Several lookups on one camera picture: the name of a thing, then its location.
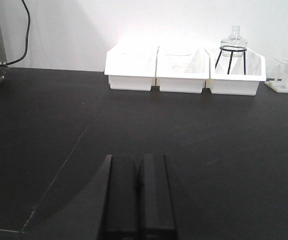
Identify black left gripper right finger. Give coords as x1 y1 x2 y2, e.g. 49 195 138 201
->
138 153 178 240

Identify middle white storage bin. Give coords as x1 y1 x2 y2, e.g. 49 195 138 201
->
156 45 210 94

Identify white test tube rack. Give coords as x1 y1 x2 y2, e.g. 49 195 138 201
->
264 56 288 94

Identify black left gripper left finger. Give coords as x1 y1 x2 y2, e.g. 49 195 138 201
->
98 154 139 240

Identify white storage bin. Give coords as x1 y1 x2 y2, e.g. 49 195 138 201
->
205 46 266 96
104 42 158 91
156 45 210 94

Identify black cable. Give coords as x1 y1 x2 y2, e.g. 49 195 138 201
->
0 0 32 67

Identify black wire tripod stand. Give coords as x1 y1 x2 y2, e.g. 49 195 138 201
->
215 45 247 75

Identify right white storage bin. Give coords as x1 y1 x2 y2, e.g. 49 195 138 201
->
205 46 266 96

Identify left white storage bin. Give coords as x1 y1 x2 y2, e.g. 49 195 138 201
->
104 42 158 91

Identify clear glass flask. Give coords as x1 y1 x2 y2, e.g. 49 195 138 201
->
221 25 247 50

